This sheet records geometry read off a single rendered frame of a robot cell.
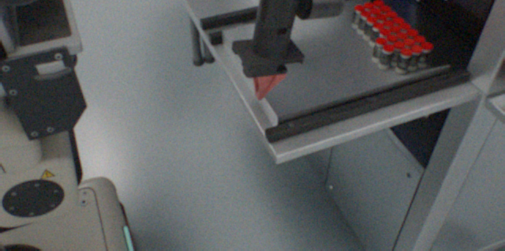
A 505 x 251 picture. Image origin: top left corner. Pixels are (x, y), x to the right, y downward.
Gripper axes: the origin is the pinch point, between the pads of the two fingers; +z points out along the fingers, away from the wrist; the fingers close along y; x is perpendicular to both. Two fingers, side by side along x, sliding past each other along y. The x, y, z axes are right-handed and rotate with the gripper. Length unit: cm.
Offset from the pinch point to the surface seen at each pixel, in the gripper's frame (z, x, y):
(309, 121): 0.5, -7.8, 5.8
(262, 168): 86, 51, 40
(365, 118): 0.7, -9.2, 16.2
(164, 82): 89, 115, 19
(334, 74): 0.4, 2.6, 16.9
